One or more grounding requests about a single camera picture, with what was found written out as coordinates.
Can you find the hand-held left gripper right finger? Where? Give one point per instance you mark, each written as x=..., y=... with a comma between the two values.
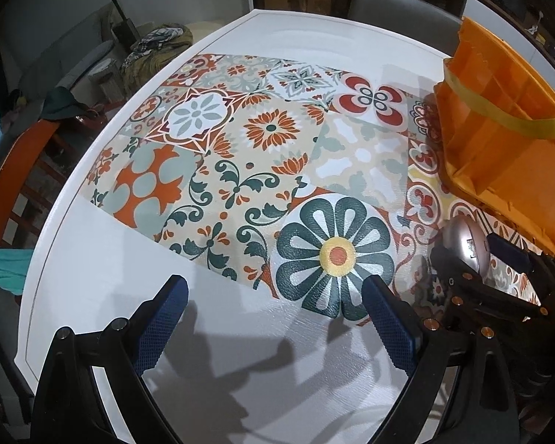
x=393, y=328

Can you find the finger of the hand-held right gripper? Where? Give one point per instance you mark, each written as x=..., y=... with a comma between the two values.
x=462, y=286
x=513, y=252

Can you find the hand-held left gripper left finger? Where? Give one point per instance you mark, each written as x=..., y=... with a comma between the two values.
x=162, y=323

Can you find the orange plastic crate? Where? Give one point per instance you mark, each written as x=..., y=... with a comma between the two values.
x=513, y=171

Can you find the teal cloth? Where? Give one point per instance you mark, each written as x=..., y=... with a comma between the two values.
x=4, y=263

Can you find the patterned tile table mat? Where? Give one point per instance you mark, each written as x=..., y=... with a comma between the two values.
x=268, y=129

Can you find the orange chair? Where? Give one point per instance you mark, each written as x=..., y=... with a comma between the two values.
x=23, y=148

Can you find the dark green cloth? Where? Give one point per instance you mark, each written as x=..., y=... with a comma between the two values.
x=60, y=104

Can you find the gray chair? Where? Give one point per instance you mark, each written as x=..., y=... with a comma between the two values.
x=397, y=4

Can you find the patterned cloth pile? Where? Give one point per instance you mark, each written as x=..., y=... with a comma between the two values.
x=157, y=46

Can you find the gray sofa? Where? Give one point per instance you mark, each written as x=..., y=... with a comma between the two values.
x=51, y=55

